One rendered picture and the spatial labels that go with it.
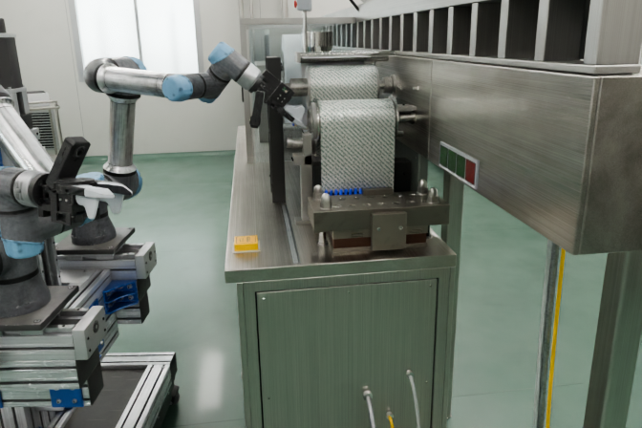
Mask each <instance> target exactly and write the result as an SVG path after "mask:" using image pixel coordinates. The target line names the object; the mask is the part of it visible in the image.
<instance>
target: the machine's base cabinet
mask: <svg viewBox="0 0 642 428"><path fill-rule="evenodd" d="M455 274H456V267H436V268H423V269H410V270H397V271H384V272H371V273H358V274H345V275H333V276H319V277H307V278H293V279H281V280H267V281H254V282H242V283H237V301H238V316H239V331H240V345H241V360H242V372H241V378H242V380H243V390H244V404H245V419H246V428H371V426H370V420H369V414H368V408H367V403H366V400H364V398H363V393H364V392H365V391H371V392H372V394H373V398H372V404H373V408H374V419H375V426H376V428H391V424H390V420H388V419H387V417H386V413H387V412H392V413H393V415H394V417H393V424H394V427H395V428H417V416H416V409H415V403H414V397H413V391H412V386H411V383H410V379H409V378H408V377H407V376H406V372H407V371H408V370H412V371H413V373H414V377H413V380H414V383H415V387H416V392H417V403H418V409H419V417H420V426H421V428H446V424H447V407H448V391H449V374H450V357H451V341H452V325H453V307H454V291H455Z"/></svg>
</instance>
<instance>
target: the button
mask: <svg viewBox="0 0 642 428"><path fill-rule="evenodd" d="M244 250H258V236H257V235H251V236H236V237H234V251H244Z"/></svg>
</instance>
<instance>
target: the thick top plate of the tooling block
mask: <svg viewBox="0 0 642 428"><path fill-rule="evenodd" d="M427 196H428V194H427V195H419V194H417V191H403V192H394V194H388V195H370V196H363V194H351V195H333V196H330V197H331V201H332V209H330V210H322V209H320V202H321V201H314V200H313V199H312V197H308V215H309V218H310V223H311V226H312V229H313V231H314V232H329V231H344V230H359V229H371V213H376V212H392V211H405V212H406V213H407V223H406V226H420V225H449V211H450V204H449V203H447V202H446V201H445V200H444V199H442V198H441V197H440V196H439V203H427V202H426V201H427Z"/></svg>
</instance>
